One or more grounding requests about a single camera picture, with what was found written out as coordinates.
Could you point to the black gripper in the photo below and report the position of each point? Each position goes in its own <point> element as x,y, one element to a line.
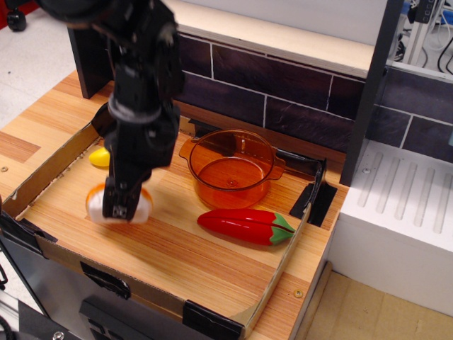
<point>135,150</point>

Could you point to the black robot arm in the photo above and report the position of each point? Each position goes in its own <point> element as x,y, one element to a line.
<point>144,51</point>

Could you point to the orange transparent plastic pot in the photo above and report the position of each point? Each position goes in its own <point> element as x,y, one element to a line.
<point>232,168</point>

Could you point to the cardboard fence with black tape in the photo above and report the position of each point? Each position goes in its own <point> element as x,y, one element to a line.
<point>157,266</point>

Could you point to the yellow toy banana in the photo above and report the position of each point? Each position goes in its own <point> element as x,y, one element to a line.
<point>100,158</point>

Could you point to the red toy chili pepper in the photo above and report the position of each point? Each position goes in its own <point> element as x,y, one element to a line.
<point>250,225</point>

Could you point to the black caster wheel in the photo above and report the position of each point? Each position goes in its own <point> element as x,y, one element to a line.
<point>15,18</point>

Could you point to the light wooden shelf ledge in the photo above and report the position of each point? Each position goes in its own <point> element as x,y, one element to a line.
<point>275,40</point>

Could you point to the white sink drainboard unit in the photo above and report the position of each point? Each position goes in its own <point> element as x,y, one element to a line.
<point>394,230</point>

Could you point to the black bracket with screw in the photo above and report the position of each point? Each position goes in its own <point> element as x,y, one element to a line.
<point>34,325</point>

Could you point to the dark grey left post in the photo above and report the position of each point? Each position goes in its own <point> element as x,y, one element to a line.
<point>90,50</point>

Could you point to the dark grey vertical post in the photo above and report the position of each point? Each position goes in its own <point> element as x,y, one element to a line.
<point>371,90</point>

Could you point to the white metal frame with cables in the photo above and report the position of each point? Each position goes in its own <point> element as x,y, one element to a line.
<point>423,39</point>

